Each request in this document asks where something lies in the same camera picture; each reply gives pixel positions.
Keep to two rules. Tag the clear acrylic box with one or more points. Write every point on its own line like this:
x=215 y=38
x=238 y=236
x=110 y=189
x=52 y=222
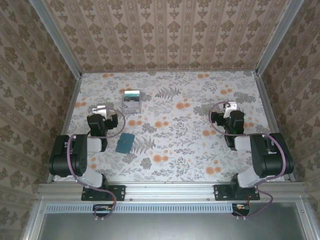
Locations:
x=131 y=110

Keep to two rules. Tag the floral table cover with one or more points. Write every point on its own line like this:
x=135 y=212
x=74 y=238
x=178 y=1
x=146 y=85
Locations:
x=175 y=155

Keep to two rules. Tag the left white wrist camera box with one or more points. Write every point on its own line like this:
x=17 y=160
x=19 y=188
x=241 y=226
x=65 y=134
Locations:
x=100 y=109

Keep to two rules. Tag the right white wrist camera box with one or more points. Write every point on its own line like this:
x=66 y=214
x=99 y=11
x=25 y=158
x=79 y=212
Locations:
x=231 y=106

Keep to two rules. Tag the teal leather card holder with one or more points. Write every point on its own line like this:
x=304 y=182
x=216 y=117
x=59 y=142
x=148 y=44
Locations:
x=125 y=143

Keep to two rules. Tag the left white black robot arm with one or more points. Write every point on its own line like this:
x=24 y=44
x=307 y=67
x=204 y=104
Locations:
x=80 y=160

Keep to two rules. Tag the aluminium cross rail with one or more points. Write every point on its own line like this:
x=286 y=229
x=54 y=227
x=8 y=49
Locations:
x=170 y=191

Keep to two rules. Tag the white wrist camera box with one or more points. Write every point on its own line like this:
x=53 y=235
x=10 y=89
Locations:
x=100 y=109
x=231 y=106

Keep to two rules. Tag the aluminium side rail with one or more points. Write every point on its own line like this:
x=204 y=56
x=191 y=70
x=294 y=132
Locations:
x=265 y=100
x=68 y=107

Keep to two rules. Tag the aluminium frame post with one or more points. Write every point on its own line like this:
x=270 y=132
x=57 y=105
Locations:
x=277 y=42
x=57 y=42

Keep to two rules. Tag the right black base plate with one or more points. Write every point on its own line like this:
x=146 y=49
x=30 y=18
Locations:
x=221 y=192

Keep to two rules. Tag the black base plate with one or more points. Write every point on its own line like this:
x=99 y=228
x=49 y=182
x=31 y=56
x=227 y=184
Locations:
x=117 y=192
x=221 y=192

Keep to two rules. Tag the grey metal panel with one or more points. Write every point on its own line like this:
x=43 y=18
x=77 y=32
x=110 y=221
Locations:
x=162 y=227

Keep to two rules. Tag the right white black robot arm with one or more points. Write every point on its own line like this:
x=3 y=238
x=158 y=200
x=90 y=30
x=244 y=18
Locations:
x=270 y=160

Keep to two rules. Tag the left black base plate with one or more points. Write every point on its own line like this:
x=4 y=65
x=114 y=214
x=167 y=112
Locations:
x=117 y=192

